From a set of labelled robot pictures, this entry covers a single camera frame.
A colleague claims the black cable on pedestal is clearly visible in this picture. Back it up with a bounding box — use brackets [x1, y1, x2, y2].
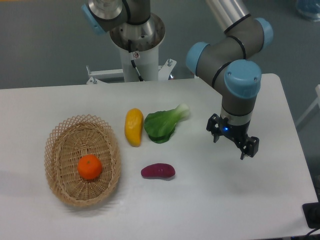
[127, 39, 145, 82]

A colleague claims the green bok choy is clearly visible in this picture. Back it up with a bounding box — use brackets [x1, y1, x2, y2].
[143, 103, 190, 144]

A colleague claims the black device at table edge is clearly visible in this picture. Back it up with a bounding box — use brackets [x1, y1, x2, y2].
[302, 202, 320, 229]

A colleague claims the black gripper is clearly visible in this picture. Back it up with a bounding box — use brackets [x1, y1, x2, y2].
[206, 113, 260, 160]

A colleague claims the yellow mango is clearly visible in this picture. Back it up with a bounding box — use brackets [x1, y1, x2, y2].
[124, 108, 144, 147]

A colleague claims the purple sweet potato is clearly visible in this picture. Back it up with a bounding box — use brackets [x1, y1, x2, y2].
[140, 163, 176, 179]

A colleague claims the blue bag in corner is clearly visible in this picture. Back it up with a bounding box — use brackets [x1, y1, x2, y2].
[295, 0, 320, 22]

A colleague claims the woven wicker basket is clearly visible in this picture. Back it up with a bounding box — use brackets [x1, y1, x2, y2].
[44, 114, 121, 207]

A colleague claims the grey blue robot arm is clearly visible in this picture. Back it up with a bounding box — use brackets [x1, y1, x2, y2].
[81, 0, 274, 157]

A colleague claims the white frame at right edge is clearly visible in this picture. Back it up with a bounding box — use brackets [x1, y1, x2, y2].
[295, 84, 320, 131]

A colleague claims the orange fruit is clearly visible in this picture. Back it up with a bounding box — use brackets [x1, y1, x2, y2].
[77, 154, 103, 180]

